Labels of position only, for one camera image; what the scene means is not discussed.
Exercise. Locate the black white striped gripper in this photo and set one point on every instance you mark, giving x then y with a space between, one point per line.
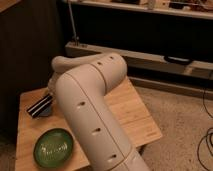
41 108

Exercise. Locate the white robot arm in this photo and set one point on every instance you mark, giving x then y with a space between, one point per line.
79 86

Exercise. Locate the green glass bowl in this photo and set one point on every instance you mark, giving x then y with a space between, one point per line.
53 148

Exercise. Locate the metal pole stand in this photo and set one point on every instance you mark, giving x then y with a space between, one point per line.
75 37

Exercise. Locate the wooden shelf unit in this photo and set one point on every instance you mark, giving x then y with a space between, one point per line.
148 35

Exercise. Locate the black handle on shelf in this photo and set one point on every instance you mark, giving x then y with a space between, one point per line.
178 60

